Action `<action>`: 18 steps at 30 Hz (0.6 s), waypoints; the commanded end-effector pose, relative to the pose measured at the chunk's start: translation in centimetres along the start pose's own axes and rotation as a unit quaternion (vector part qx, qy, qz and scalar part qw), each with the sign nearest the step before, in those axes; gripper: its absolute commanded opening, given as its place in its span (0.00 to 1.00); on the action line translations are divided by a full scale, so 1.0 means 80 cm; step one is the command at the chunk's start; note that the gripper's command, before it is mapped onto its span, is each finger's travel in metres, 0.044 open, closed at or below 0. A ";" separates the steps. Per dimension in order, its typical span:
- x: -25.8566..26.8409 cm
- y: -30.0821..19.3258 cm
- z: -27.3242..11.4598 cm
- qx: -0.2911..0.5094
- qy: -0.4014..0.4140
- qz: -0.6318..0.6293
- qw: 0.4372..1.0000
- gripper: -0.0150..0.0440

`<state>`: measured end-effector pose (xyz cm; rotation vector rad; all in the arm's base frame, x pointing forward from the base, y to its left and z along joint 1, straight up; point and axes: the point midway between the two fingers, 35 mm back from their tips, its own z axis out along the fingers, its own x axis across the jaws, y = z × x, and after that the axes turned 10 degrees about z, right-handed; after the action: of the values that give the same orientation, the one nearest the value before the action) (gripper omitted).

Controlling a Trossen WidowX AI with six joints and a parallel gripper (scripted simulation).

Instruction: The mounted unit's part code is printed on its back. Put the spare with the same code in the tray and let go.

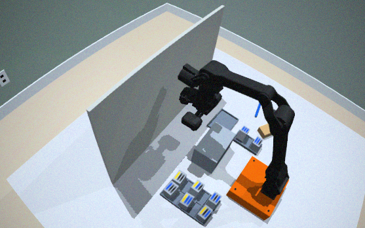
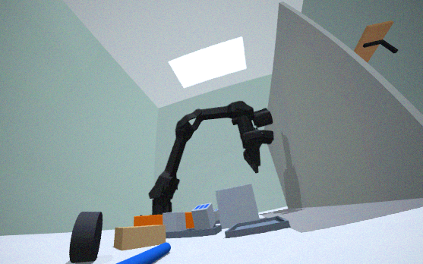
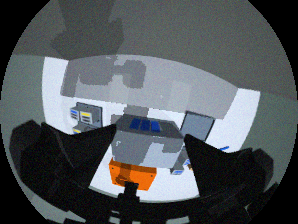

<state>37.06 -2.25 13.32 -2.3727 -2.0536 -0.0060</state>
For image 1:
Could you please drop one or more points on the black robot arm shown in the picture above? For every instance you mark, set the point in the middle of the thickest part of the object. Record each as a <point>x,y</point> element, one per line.
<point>212,78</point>

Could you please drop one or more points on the grey wall panel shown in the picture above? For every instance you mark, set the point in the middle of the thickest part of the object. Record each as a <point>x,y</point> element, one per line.
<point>131,114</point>

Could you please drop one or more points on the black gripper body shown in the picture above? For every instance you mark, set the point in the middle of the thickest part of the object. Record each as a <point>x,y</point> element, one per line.
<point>194,121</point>

